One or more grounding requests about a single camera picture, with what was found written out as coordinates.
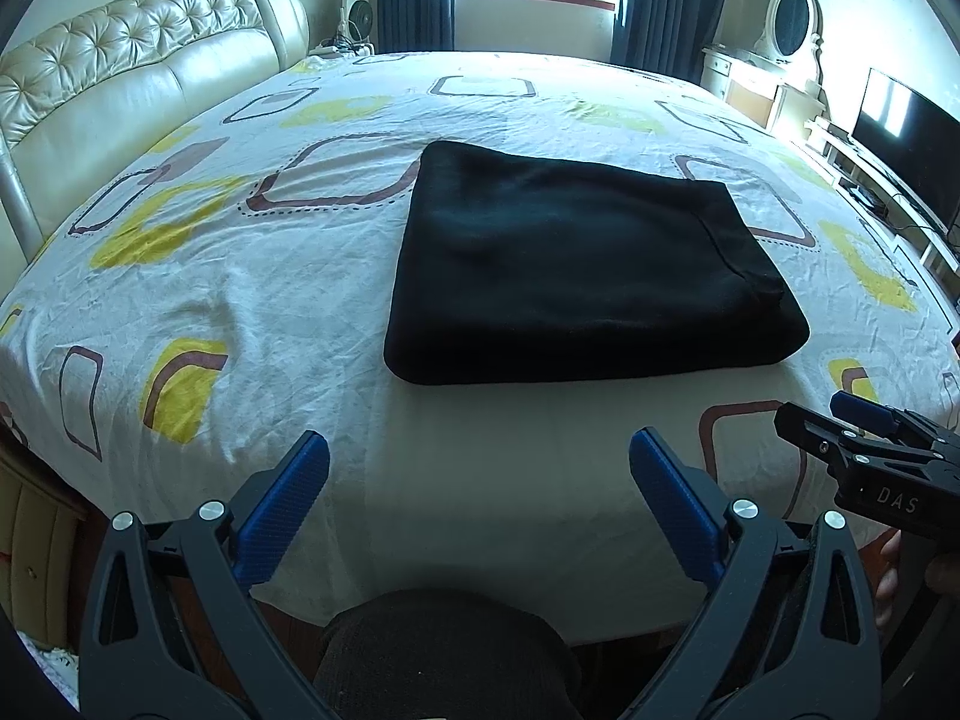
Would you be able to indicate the printed white bed sheet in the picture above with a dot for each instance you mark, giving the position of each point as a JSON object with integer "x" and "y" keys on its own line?
{"x": 300, "y": 315}

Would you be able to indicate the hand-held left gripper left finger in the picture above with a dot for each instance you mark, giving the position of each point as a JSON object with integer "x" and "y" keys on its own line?
{"x": 289, "y": 510}

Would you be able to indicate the person's dark trouser leg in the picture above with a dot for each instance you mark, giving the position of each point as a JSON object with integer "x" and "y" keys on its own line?
{"x": 442, "y": 660}

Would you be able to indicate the white dressing table with mirror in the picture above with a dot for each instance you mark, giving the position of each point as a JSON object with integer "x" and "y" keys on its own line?
{"x": 791, "y": 15}

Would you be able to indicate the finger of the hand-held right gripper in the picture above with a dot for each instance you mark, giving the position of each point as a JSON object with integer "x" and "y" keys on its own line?
{"x": 806, "y": 431}
{"x": 862, "y": 409}

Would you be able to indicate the white desk fan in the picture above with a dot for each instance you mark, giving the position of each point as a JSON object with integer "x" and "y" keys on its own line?
{"x": 358, "y": 19}

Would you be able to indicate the beige bedside cabinet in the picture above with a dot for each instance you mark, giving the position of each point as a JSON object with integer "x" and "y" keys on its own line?
{"x": 37, "y": 540}

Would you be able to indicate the white television stand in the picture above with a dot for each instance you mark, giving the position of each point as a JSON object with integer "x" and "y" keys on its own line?
{"x": 840, "y": 157}

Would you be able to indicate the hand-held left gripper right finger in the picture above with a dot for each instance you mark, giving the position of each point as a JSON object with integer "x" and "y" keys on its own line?
{"x": 671, "y": 510}

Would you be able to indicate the black flat television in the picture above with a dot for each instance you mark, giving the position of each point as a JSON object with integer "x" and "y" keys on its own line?
{"x": 907, "y": 135}

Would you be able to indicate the black pants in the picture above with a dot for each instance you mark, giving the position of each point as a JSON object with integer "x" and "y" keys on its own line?
{"x": 585, "y": 270}

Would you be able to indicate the beige tufted leather headboard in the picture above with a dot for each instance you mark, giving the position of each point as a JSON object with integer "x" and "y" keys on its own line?
{"x": 112, "y": 75}

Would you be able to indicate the person's right hand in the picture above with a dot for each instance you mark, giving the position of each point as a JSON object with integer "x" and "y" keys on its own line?
{"x": 889, "y": 577}

